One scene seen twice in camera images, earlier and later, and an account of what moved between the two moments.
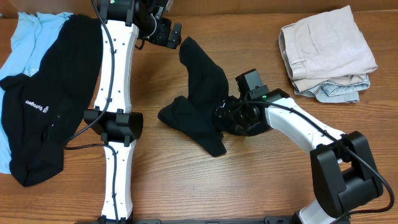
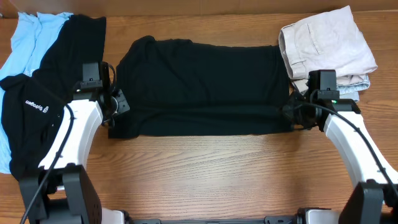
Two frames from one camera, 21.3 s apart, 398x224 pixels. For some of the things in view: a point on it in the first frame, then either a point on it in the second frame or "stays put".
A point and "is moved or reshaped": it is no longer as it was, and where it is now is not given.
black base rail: (242, 220) stays put
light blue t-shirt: (30, 37) stays put
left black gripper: (171, 38) → (121, 103)
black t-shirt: (208, 86) is moved or reshaped
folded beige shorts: (324, 48) stays put
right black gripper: (228, 108) → (289, 109)
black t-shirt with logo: (41, 110) stays put
